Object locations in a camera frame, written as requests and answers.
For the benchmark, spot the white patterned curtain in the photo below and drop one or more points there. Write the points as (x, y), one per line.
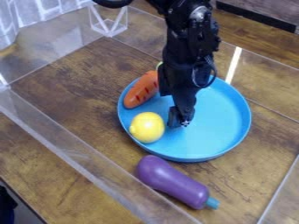
(21, 13)

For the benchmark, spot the blue round tray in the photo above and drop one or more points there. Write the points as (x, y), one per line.
(218, 128)

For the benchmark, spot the clear acrylic enclosure wall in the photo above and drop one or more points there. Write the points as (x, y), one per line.
(67, 158)

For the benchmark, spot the black bar in background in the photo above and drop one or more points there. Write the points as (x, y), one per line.
(278, 13)

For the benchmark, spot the orange toy carrot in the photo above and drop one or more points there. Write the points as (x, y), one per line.
(143, 90)

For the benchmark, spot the yellow toy lemon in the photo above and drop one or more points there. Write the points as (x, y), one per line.
(147, 127)

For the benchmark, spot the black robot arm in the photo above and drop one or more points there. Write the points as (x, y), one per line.
(193, 31)

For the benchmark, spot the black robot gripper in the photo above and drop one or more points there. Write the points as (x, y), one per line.
(182, 77)

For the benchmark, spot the purple toy eggplant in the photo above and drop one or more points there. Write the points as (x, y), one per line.
(159, 175)

